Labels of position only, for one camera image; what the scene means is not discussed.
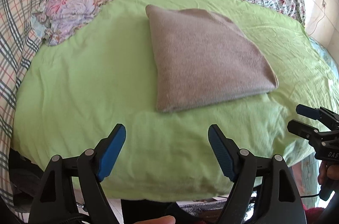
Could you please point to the green bed sheet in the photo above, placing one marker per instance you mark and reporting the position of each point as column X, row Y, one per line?
column 75, row 93

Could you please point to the beige knit sweater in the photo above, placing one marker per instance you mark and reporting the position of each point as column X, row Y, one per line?
column 204, row 58

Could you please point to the person's right hand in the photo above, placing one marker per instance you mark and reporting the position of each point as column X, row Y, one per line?
column 328, row 171

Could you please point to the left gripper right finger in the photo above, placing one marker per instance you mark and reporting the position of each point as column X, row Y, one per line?
column 240, row 166

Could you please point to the person's left hand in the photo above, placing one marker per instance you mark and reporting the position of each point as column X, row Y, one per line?
column 162, row 220

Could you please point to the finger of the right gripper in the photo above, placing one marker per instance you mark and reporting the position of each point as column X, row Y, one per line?
column 308, row 112
column 303, row 130

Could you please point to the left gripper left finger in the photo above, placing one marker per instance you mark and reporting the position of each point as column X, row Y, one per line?
column 94, row 165

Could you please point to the pastel floral pillow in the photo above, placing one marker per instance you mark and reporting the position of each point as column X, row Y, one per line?
column 54, row 21

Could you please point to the dark red sleeve forearm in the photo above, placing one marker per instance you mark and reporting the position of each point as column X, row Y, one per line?
column 313, row 214

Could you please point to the plaid bed sheet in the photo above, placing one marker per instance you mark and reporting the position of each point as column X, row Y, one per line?
column 18, row 47

